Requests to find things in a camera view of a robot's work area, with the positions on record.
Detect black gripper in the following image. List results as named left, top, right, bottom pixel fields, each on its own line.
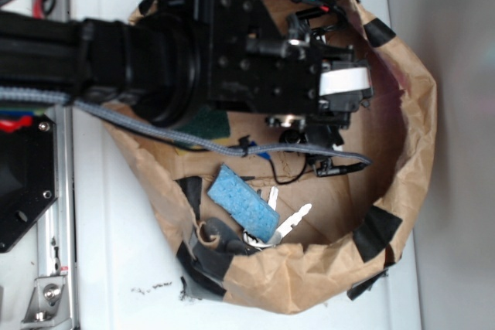
left=154, top=0, right=374, bottom=130

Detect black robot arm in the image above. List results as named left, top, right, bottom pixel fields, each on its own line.
left=1, top=0, right=373, bottom=132

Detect green and yellow sponge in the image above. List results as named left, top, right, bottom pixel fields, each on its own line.
left=177, top=107, right=230, bottom=142

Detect white tape roll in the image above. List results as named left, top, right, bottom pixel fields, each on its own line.
left=319, top=67, right=371, bottom=96

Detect blue sponge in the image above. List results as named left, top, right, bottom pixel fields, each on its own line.
left=207, top=164, right=279, bottom=243

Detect brown paper bag bin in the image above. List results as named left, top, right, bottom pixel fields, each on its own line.
left=108, top=0, right=437, bottom=314

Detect white plastic keys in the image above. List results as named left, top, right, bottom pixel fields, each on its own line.
left=243, top=203, right=312, bottom=250

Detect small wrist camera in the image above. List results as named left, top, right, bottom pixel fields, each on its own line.
left=278, top=128, right=345, bottom=179

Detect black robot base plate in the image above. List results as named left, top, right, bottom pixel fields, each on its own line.
left=1, top=115, right=57, bottom=253

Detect aluminium frame rail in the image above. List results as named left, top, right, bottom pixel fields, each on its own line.
left=21, top=0, right=80, bottom=330

